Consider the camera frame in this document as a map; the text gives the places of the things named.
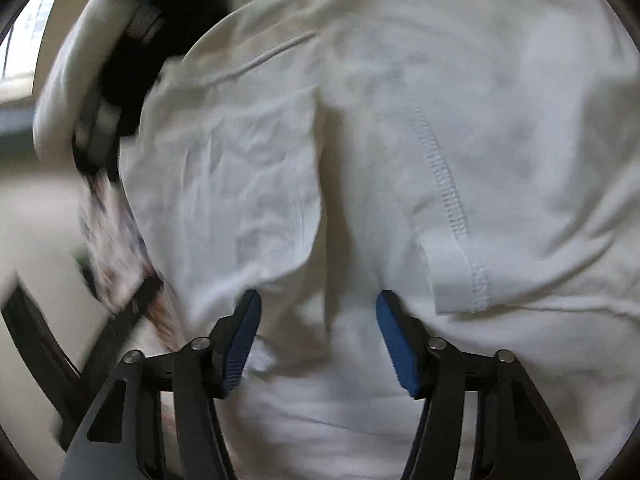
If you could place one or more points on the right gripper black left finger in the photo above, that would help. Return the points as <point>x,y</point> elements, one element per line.
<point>121,436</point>

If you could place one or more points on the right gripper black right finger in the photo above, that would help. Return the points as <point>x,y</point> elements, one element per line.
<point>516,435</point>

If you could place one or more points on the white cotton garment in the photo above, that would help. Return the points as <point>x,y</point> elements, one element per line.
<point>480,158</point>

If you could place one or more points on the floral cream bed blanket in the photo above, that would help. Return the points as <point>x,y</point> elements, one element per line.
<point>117,256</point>

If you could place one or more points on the white fluffy folded garment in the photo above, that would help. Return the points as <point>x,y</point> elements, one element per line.
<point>79,36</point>

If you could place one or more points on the black garment with grey stripes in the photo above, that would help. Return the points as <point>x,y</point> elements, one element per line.
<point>158,30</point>

